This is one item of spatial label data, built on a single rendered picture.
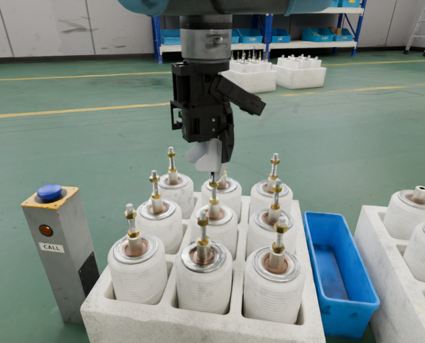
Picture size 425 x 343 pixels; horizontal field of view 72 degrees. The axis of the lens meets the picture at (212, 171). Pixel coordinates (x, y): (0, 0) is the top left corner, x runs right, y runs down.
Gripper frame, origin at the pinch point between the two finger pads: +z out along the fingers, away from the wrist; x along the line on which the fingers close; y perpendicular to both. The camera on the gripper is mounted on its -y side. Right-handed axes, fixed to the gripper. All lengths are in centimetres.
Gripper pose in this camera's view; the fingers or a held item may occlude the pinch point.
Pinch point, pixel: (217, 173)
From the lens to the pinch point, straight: 54.5
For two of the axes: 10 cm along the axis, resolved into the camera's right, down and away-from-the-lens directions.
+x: 4.8, 4.1, -7.8
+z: 0.0, 8.9, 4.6
